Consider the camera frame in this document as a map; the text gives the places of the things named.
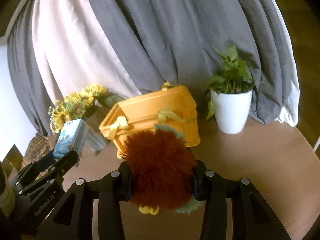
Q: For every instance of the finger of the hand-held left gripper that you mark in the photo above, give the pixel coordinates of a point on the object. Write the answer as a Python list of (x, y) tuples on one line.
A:
[(65, 162), (35, 168)]

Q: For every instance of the narrow grey curtain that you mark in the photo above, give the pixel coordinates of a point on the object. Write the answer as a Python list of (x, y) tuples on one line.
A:
[(22, 80)]

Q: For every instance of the wide grey curtain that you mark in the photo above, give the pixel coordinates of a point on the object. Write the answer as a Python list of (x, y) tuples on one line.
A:
[(175, 30)]

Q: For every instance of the white curtain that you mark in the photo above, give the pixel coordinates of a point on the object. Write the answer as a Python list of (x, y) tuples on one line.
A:
[(290, 110)]

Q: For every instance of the sunflower bouquet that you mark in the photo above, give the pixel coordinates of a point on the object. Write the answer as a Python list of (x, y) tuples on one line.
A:
[(72, 105)]

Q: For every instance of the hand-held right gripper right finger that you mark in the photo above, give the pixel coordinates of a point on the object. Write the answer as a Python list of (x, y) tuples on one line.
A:
[(201, 180)]

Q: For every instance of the white plant pot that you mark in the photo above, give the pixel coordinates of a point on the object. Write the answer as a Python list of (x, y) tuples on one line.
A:
[(232, 112)]

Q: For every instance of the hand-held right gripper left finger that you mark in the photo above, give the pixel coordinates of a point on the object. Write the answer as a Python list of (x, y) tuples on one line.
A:
[(122, 180)]

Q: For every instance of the green potted plant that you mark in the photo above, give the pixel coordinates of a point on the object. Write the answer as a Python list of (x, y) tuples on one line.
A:
[(232, 75)]

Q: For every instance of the grey ribbed vase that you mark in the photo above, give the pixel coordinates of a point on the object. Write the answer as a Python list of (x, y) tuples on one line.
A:
[(96, 140)]

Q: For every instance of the blue tissue pack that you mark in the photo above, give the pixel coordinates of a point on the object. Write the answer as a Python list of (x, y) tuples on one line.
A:
[(71, 137)]

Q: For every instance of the brown cardboard box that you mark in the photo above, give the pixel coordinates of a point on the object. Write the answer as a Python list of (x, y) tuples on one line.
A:
[(11, 160)]

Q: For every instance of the orange plastic crate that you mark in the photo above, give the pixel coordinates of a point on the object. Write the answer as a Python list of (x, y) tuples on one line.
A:
[(155, 105)]

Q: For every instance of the red furry plush toy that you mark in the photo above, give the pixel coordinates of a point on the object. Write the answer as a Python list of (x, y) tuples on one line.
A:
[(160, 170)]

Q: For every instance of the pale pink curtain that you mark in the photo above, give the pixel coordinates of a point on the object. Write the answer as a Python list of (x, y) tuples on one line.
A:
[(70, 42)]

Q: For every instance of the white curtain rail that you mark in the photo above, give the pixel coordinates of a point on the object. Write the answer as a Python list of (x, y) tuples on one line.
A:
[(20, 11)]

